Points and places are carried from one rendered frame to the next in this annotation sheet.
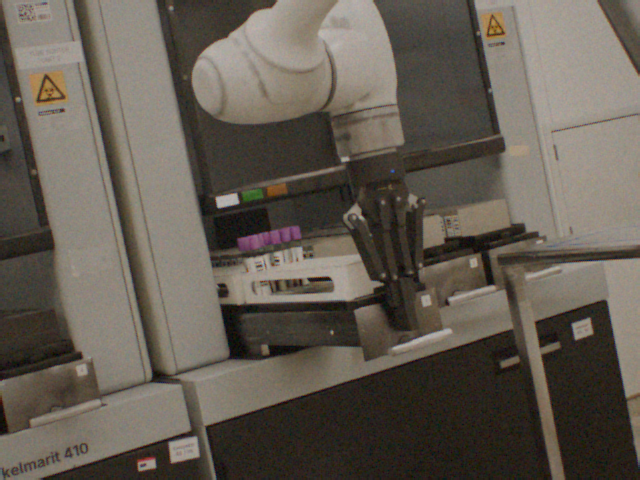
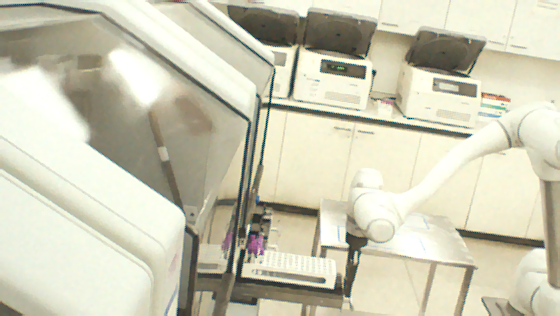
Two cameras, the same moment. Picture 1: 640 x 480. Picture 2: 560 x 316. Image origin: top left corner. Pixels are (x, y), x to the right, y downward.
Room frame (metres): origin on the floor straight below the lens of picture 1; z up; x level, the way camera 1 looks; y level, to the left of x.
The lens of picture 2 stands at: (1.02, 1.36, 1.72)
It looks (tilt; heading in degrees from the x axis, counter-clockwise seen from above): 16 degrees down; 297
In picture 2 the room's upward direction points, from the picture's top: 10 degrees clockwise
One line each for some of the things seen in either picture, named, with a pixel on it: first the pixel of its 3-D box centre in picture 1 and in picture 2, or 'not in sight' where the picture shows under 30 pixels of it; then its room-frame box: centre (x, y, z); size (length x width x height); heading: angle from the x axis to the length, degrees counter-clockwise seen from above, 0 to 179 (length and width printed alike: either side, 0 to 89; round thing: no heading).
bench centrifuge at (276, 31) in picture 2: not in sight; (260, 46); (3.47, -2.00, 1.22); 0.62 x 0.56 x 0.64; 120
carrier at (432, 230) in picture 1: (413, 238); not in sight; (2.08, -0.16, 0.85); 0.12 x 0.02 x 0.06; 121
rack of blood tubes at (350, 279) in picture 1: (319, 283); (289, 270); (1.78, 0.01, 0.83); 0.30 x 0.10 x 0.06; 32
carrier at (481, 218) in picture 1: (481, 221); not in sight; (2.16, -0.29, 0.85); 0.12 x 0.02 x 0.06; 121
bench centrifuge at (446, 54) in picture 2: not in sight; (441, 73); (2.25, -2.75, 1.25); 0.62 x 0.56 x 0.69; 121
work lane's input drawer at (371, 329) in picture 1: (281, 319); (245, 278); (1.89, 0.09, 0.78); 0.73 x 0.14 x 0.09; 32
